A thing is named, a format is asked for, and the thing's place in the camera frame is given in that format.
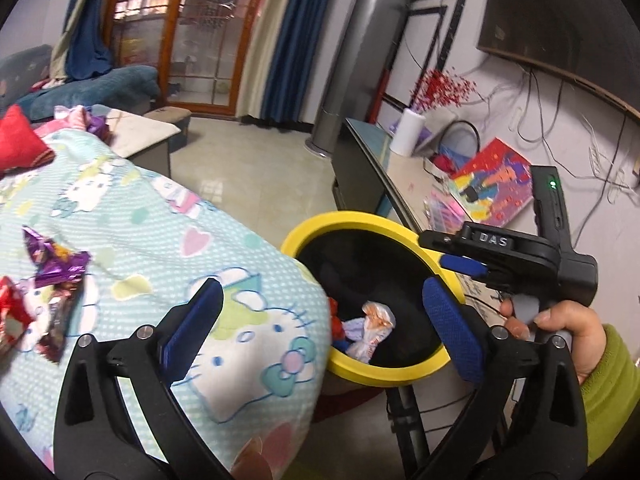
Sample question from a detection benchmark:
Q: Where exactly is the grey heart patterned sofa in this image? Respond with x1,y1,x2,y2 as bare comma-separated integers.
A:
0,44,56,107

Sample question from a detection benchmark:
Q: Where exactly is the low white topped table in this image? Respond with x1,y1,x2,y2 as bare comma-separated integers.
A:
107,107,194,182

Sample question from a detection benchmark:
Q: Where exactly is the small basket black handle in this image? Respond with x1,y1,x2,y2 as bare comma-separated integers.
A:
424,120,485,181

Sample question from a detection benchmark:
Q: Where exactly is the dark red wrapper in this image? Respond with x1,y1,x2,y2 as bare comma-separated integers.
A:
36,284,82,364

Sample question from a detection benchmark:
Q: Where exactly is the wall mounted television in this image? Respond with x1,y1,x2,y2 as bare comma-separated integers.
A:
475,0,640,122

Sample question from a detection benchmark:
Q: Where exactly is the white plastic bag orange print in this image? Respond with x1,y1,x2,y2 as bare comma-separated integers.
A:
345,301,397,361

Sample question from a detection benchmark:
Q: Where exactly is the person's right forearm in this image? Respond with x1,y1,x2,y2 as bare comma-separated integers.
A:
577,324,640,467

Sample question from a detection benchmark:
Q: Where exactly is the red snack wrapper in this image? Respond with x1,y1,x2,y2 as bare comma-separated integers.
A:
0,275,34,357

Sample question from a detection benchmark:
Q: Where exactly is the blue beige curtain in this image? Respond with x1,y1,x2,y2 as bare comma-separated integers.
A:
235,0,347,127

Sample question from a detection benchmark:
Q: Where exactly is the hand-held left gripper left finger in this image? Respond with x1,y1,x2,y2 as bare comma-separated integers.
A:
52,276,236,480

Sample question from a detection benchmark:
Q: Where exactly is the cartoon cat printed blanket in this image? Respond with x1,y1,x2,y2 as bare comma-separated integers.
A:
0,105,333,480

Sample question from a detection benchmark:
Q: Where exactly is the black metal stand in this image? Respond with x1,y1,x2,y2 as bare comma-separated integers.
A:
384,382,506,480

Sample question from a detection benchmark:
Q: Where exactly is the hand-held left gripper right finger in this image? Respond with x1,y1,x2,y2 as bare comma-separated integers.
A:
410,276,591,480

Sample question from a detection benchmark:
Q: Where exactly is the blue fleece blanket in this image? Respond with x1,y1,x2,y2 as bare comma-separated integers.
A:
27,66,162,122

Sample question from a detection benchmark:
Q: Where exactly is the dark tv stand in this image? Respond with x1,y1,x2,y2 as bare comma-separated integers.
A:
331,116,640,322

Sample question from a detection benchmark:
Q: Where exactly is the tangle of wall cables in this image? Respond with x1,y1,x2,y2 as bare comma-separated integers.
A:
481,66,640,207

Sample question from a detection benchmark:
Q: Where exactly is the wooden glass door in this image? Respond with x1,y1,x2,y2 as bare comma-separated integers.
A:
107,0,279,117

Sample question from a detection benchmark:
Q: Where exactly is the pink plastic tray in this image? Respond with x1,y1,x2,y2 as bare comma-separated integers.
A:
423,189,467,234

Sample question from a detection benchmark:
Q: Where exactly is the pink cloth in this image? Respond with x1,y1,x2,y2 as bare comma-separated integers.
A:
34,105,112,139

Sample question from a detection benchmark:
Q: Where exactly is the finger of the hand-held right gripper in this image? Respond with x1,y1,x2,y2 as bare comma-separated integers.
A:
440,253,489,279

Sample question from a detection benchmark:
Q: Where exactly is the person's right hand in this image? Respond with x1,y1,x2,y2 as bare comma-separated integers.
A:
500,297,609,387

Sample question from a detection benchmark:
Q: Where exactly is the purple gold candy wrapper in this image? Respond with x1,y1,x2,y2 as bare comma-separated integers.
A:
21,226,92,289

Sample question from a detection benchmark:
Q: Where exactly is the red plastic bag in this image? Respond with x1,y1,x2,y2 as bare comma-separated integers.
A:
327,297,347,344

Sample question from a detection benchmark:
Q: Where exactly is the yellow rimmed trash bin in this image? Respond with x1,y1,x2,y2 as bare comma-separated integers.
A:
280,211,468,388

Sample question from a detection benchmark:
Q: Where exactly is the grey tower air conditioner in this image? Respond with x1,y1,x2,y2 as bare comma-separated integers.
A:
306,0,427,159

